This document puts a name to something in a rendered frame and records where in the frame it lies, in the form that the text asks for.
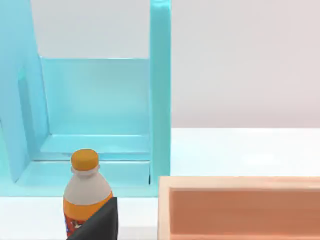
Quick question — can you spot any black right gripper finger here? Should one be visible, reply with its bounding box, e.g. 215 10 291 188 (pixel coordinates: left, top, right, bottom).
65 196 119 240

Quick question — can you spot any orange bottle with orange cap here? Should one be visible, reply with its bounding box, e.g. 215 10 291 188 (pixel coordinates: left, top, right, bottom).
62 148 114 239

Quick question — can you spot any light blue rack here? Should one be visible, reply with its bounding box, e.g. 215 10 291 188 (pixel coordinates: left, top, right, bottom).
0 0 172 198

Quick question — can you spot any shallow salmon-coloured box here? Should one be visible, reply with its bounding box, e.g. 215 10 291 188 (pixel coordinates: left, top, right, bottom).
156 175 320 240

